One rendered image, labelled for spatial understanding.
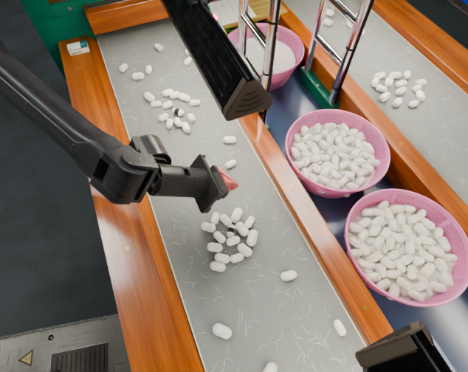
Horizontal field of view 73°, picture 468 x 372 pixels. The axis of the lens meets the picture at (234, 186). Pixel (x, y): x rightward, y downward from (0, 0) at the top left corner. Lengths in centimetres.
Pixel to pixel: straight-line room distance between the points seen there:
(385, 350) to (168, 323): 42
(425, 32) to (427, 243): 77
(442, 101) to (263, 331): 84
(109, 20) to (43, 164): 105
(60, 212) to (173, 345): 125
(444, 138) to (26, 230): 175
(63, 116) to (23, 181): 144
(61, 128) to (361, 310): 63
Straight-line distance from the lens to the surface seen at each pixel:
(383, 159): 90
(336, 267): 71
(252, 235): 71
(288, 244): 73
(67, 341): 105
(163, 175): 54
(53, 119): 58
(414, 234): 86
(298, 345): 69
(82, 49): 119
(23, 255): 178
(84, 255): 164
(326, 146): 89
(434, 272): 84
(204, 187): 59
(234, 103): 48
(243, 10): 87
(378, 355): 37
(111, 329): 100
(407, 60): 124
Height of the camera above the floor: 142
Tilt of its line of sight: 59 degrees down
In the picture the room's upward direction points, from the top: straight up
